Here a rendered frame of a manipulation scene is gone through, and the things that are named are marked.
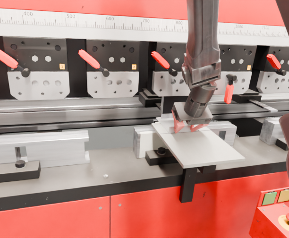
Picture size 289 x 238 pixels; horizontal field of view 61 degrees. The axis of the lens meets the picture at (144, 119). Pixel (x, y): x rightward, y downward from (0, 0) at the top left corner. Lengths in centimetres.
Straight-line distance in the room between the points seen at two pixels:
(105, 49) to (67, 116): 42
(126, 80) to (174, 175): 33
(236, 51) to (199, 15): 42
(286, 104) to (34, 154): 124
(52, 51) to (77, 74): 58
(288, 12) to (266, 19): 70
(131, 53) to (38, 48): 25
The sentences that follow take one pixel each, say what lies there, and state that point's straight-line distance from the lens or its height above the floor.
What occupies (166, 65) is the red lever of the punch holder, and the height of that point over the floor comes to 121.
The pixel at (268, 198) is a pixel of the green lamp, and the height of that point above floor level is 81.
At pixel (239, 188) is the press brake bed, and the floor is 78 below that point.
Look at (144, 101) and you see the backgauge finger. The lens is 103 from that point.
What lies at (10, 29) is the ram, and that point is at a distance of 71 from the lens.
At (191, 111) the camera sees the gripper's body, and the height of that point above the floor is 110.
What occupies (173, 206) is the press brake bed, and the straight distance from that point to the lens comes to 88.
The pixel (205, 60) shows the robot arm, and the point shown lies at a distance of 55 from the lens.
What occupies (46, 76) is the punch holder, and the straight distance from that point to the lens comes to 71.
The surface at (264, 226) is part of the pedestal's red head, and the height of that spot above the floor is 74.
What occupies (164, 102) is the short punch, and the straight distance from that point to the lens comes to 83.
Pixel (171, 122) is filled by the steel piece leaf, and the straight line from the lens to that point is 85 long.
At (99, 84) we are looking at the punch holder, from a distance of 72.
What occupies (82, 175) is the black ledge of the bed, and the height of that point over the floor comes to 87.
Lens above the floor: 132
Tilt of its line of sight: 22 degrees down
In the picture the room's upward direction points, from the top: 3 degrees clockwise
